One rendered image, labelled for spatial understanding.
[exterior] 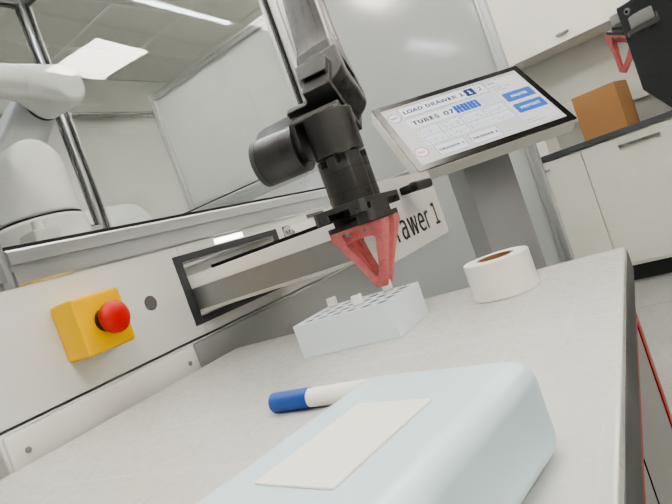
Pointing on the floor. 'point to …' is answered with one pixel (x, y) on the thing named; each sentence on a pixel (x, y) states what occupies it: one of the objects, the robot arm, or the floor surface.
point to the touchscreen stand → (495, 208)
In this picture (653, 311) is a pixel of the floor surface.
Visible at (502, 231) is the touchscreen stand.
